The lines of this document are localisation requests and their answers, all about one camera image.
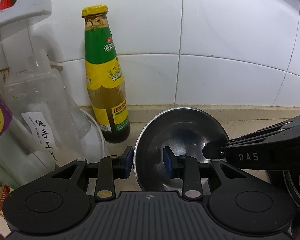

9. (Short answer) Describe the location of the green yellow oyster sauce bottle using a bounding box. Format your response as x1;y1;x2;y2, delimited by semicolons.
82;4;130;143

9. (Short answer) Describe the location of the white two-tier spice rack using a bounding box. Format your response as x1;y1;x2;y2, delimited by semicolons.
0;0;108;205

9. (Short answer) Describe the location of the steel bowl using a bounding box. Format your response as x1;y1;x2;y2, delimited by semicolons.
134;107;229;192

